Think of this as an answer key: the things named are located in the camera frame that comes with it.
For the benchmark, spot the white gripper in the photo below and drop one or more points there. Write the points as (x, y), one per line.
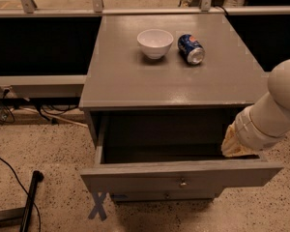
(243, 130)

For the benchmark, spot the grey top drawer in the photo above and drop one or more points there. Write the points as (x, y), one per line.
(138, 151)

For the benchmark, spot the grey drawer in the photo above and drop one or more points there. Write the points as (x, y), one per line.
(138, 151)
(163, 195)

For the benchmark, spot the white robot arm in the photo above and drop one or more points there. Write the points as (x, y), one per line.
(264, 124)

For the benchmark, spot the grey drawer cabinet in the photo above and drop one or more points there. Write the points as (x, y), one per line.
(121, 78)

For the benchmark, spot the grey bottom drawer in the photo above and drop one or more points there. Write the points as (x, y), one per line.
(163, 195)

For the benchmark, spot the blue soda can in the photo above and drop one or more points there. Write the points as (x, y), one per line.
(191, 49)

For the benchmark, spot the white bowl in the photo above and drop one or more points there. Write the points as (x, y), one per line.
(154, 43)

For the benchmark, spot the blue tape cross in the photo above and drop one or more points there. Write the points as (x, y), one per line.
(98, 210)

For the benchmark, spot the black metal stand leg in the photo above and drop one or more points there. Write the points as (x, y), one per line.
(22, 216)

